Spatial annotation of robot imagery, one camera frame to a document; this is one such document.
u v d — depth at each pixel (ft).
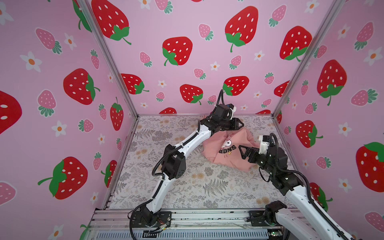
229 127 2.53
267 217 2.19
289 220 1.88
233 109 2.63
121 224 2.40
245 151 2.25
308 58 2.83
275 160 1.79
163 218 2.45
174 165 1.85
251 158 2.18
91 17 2.31
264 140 2.20
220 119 2.27
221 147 2.95
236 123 2.52
